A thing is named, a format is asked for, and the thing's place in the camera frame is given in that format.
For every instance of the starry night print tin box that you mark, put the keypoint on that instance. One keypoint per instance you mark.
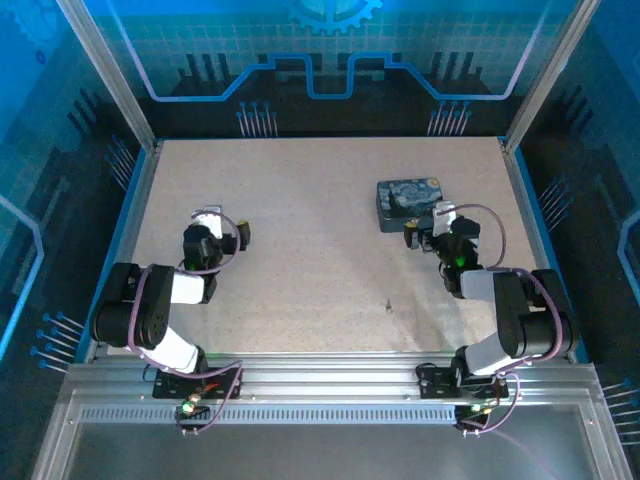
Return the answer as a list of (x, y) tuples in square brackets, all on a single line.
[(405, 200)]

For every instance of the small metal key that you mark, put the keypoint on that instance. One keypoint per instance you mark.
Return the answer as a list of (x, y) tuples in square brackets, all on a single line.
[(388, 305)]

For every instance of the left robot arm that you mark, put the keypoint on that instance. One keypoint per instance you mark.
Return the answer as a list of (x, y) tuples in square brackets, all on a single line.
[(155, 310)]

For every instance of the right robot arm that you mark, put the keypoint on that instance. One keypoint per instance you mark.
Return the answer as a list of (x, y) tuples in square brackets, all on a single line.
[(510, 310)]

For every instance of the green LED controller board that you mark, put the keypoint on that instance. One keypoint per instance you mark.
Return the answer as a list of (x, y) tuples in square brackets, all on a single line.
[(190, 406), (477, 411)]

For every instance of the grey bottom panel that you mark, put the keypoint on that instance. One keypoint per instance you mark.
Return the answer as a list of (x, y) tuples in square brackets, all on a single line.
[(325, 452)]

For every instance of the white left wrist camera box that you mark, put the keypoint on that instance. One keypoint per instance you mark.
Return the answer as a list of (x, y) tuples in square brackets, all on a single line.
[(214, 220)]

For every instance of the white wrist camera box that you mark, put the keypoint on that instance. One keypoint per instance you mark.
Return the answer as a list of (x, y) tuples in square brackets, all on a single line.
[(214, 220), (444, 216)]

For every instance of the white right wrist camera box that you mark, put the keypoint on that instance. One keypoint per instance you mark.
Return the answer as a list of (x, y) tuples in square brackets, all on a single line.
[(444, 216)]

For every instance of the aluminium table side rail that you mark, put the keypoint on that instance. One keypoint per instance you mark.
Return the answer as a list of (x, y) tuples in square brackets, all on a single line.
[(526, 210), (136, 210)]

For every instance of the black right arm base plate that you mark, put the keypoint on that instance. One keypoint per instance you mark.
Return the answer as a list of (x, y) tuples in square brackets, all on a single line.
[(437, 382)]

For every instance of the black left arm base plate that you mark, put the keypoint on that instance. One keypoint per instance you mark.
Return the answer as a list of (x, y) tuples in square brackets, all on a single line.
[(170, 387)]

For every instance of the wide aluminium mounting rail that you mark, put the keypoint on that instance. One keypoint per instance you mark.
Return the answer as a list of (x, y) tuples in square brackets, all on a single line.
[(330, 380)]

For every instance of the aluminium frame post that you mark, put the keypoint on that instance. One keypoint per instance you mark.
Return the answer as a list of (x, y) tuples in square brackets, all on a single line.
[(110, 75), (550, 75)]

